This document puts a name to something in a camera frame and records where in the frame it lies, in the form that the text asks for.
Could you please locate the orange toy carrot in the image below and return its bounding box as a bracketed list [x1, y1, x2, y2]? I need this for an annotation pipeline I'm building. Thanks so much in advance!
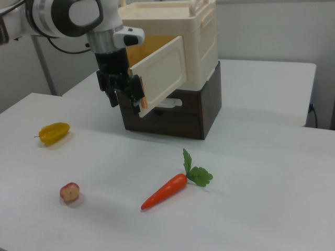
[140, 148, 214, 211]

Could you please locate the dark brown drawer with handle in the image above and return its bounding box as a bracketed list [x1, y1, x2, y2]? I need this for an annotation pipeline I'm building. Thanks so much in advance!
[117, 88, 203, 116]

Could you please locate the dark brown drawer box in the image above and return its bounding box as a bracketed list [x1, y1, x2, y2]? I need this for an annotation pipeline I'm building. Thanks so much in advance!
[116, 60, 222, 141]

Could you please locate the plain dark brown drawer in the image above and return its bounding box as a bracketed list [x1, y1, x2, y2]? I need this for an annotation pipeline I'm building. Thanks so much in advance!
[120, 104, 203, 139]

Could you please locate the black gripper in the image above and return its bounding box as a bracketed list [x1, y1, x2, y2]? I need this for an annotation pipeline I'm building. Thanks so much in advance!
[94, 48, 143, 115]

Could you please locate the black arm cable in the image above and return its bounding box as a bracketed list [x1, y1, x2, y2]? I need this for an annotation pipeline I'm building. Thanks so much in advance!
[46, 36, 92, 54]

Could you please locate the white drawer handle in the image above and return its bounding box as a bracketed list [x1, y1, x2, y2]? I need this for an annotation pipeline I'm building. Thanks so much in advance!
[154, 97, 183, 108]

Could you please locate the cream cabinet door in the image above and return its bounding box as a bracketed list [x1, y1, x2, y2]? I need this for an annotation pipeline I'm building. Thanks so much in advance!
[128, 36, 189, 118]

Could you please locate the cream plastic cabinet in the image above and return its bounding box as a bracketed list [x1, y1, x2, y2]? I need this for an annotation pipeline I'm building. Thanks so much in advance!
[117, 0, 219, 91]

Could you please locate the yellow toy pepper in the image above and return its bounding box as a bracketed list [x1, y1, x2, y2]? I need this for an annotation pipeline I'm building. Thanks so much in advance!
[33, 122, 71, 146]

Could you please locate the black power cable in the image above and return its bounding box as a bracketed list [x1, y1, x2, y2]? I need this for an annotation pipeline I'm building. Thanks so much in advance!
[308, 103, 319, 129]

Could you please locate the red toy fruit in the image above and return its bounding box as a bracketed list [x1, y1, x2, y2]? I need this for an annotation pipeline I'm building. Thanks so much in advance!
[59, 182, 80, 202]

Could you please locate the grey metal pole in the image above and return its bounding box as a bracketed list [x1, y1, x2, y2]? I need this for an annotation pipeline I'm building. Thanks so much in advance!
[31, 35, 58, 96]

